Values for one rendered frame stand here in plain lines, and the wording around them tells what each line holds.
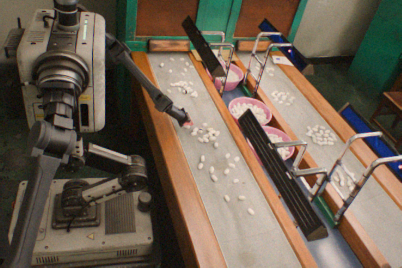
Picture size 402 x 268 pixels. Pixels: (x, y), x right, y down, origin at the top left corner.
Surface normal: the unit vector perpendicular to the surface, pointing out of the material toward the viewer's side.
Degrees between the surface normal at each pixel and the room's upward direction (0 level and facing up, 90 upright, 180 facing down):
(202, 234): 0
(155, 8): 90
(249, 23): 90
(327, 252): 0
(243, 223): 0
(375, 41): 90
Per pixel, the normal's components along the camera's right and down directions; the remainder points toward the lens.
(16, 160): 0.16, -0.78
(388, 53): -0.91, 0.11
